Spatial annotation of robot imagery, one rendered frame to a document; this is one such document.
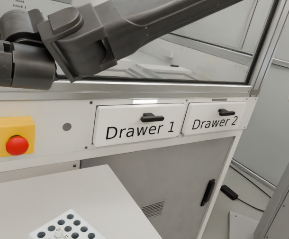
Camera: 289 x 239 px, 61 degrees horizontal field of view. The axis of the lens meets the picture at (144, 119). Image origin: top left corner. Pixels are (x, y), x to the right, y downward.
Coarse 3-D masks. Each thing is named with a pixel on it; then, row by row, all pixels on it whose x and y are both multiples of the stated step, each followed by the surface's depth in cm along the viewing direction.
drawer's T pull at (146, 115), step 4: (144, 116) 67; (148, 116) 65; (152, 116) 66; (156, 116) 66; (160, 116) 67; (144, 120) 64; (148, 120) 65; (152, 120) 65; (156, 120) 66; (160, 120) 67
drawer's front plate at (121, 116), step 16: (96, 112) 61; (112, 112) 62; (128, 112) 65; (144, 112) 68; (160, 112) 71; (176, 112) 74; (96, 128) 62; (112, 128) 64; (128, 128) 67; (144, 128) 70; (160, 128) 73; (176, 128) 77; (96, 144) 63; (112, 144) 66
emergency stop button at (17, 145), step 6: (12, 138) 46; (18, 138) 47; (24, 138) 48; (6, 144) 46; (12, 144) 46; (18, 144) 47; (24, 144) 48; (12, 150) 47; (18, 150) 47; (24, 150) 48
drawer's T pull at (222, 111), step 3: (219, 111) 84; (222, 111) 82; (225, 111) 82; (228, 111) 83; (231, 111) 84; (234, 111) 85; (219, 114) 82; (222, 114) 81; (225, 114) 82; (228, 114) 83; (231, 114) 84; (234, 114) 85
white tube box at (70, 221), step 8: (64, 216) 44; (72, 216) 45; (80, 216) 45; (48, 224) 42; (56, 224) 42; (64, 224) 42; (72, 224) 43; (80, 224) 43; (88, 224) 43; (32, 232) 40; (40, 232) 40; (48, 232) 40; (64, 232) 41; (72, 232) 41; (80, 232) 42; (88, 232) 42; (96, 232) 42
